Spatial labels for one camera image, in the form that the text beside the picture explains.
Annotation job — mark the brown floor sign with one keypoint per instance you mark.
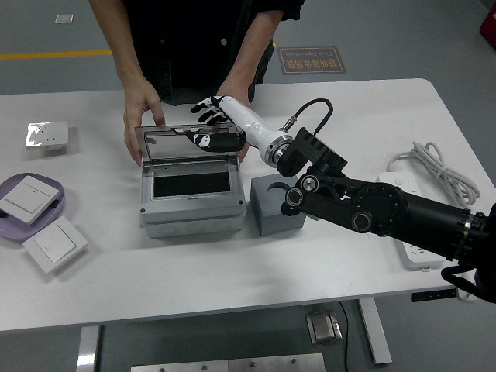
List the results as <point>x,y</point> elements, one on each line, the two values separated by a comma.
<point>312,60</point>

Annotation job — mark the silver floor socket box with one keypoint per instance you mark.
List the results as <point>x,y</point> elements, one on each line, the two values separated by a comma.
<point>323,327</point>

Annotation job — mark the person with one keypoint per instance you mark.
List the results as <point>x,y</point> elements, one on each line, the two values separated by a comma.
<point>193,46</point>

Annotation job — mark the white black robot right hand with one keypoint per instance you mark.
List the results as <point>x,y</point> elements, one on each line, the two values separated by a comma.
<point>248,120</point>

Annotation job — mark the person's right forearm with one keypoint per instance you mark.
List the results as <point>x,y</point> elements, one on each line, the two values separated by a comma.
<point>118,42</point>

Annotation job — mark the purple tray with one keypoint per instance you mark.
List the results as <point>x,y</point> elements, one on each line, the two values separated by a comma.
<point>9,232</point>

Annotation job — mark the grey metal base plate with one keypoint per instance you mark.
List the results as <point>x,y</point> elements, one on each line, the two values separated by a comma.
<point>178,366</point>
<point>277,363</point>

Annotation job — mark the person's left hand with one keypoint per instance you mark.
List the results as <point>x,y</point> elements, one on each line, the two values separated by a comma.
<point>234,91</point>

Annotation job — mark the white wall switch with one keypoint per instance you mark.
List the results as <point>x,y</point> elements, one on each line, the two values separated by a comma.
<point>54,242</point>
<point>27,197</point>

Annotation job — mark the grey cube with round hole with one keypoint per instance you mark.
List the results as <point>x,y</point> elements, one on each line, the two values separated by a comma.
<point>267,217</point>

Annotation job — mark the white wall socket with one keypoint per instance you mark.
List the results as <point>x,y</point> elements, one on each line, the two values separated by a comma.
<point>46,135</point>

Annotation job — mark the person's left forearm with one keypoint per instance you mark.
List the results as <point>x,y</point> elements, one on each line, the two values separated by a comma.
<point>255,50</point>

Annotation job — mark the grey electrical box with lid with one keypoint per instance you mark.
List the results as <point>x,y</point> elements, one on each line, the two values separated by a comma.
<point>193,209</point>

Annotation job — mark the person's right hand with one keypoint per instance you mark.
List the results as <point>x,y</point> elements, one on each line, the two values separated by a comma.
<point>139,108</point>

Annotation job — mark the black table control panel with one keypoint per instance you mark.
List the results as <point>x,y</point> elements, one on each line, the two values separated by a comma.
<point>432,295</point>

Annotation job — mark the white table leg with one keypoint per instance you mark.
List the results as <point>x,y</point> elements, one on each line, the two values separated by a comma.
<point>376,333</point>
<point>88,348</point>

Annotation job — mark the small silver floor plate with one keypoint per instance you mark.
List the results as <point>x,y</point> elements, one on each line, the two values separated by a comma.
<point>64,19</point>

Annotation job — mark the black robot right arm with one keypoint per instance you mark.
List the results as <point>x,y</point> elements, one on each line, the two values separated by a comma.
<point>379,205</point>

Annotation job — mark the red object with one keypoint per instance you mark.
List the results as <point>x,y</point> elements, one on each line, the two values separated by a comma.
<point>489,21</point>

